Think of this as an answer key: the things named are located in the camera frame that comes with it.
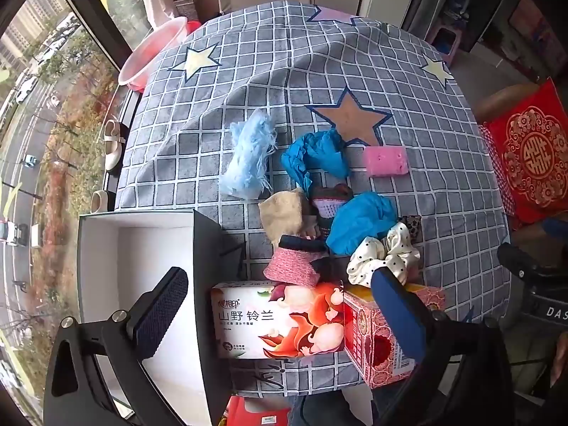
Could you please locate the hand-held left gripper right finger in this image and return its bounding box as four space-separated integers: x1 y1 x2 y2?
371 267 518 426

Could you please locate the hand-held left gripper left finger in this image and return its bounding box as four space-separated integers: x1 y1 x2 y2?
43 267 190 426

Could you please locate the white storage box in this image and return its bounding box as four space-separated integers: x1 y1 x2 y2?
76 208 247 426

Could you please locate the leopard print scrunchie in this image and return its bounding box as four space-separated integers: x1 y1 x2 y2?
397 214 422 240

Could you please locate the bright blue cloth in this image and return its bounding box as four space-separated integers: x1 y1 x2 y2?
326 192 399 256
281 130 351 191

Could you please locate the beige sock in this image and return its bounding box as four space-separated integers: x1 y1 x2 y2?
258 187 318 249

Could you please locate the person's right hand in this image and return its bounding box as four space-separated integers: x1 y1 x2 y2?
551 332 568 388

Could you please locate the red patterned carton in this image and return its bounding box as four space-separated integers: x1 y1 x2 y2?
342 282 446 389

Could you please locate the white polka dot scrunchie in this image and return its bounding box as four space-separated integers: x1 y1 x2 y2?
346 223 421 287

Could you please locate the white floral tissue box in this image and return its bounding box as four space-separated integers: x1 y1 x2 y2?
210 280 347 360

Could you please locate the red checked cloth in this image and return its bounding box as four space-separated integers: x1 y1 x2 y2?
479 124 518 231

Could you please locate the pink knit navy-cuffed sock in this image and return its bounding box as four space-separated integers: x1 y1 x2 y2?
264 235 338 287

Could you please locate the purple striped knit sock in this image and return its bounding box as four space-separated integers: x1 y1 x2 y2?
308 183 356 231

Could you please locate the red plastic bag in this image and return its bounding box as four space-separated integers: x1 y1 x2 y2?
224 395 291 426

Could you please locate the red gold-patterned cushion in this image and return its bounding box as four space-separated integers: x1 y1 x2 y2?
481 77 568 223

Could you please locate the pink foam roller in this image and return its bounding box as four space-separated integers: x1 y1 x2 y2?
363 145 409 178

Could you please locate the light blue fuzzy cloth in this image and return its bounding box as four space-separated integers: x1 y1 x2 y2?
218 109 279 198

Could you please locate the grey checked star tablecloth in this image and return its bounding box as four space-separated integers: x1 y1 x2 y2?
113 0 511 398

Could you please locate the pink plastic basin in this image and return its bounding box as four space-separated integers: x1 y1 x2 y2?
118 16 191 94

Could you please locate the pink plastic stool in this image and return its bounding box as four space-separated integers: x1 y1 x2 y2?
426 24 464 65

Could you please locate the wicker basket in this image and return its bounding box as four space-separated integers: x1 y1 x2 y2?
175 0 198 23

